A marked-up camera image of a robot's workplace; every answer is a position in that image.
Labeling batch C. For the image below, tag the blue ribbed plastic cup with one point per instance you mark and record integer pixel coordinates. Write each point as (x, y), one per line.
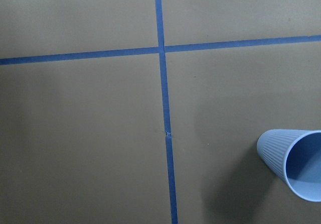
(294, 156)

